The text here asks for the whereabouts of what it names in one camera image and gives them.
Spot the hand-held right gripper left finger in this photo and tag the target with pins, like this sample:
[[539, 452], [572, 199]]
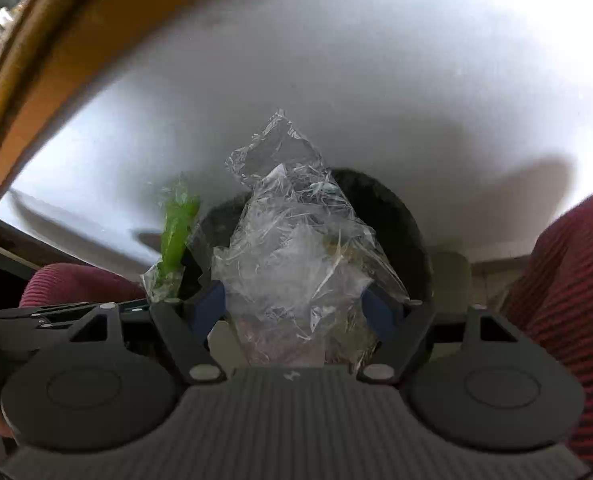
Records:
[[209, 307]]

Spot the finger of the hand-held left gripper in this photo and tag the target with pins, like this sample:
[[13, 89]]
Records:
[[61, 312]]

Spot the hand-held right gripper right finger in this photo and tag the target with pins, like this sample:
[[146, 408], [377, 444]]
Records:
[[379, 312]]

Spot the green plastic wrapper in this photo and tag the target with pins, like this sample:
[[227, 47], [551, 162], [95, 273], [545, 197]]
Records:
[[176, 230]]

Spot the black trash bin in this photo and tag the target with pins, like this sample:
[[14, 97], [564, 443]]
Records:
[[396, 220]]

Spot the clear plastic bag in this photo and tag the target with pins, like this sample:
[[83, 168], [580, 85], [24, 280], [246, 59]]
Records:
[[286, 240]]

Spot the pale beige object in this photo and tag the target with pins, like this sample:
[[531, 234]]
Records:
[[451, 280]]

